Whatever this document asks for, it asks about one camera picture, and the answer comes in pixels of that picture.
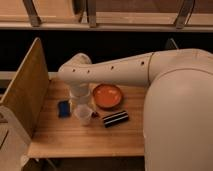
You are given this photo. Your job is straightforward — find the blue sponge block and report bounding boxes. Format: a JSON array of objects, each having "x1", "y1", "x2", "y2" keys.
[{"x1": 58, "y1": 101, "x2": 70, "y2": 117}]

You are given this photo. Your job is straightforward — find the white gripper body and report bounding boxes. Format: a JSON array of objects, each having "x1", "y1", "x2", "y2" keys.
[{"x1": 70, "y1": 84, "x2": 91, "y2": 107}]

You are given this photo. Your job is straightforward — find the right dark side panel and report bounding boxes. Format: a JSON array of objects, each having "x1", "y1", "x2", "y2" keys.
[{"x1": 165, "y1": 38, "x2": 178, "y2": 50}]

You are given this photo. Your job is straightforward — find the small dark red object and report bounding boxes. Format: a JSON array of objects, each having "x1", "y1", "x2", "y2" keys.
[{"x1": 92, "y1": 112, "x2": 100, "y2": 118}]

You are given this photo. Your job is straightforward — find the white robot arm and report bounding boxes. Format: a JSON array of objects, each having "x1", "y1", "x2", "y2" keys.
[{"x1": 58, "y1": 49, "x2": 213, "y2": 171}]

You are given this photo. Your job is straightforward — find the wooden shelf with brackets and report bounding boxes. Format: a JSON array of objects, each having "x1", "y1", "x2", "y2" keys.
[{"x1": 0, "y1": 0, "x2": 213, "y2": 33}]

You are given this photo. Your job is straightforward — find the clear plastic cup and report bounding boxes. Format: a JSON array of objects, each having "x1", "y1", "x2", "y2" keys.
[{"x1": 74, "y1": 104, "x2": 93, "y2": 126}]

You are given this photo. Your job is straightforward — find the left wooden side panel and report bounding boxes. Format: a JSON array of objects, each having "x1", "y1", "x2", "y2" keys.
[{"x1": 0, "y1": 38, "x2": 49, "y2": 141}]

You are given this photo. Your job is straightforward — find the black striped rectangular box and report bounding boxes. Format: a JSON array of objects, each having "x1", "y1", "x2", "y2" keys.
[{"x1": 102, "y1": 111, "x2": 129, "y2": 128}]

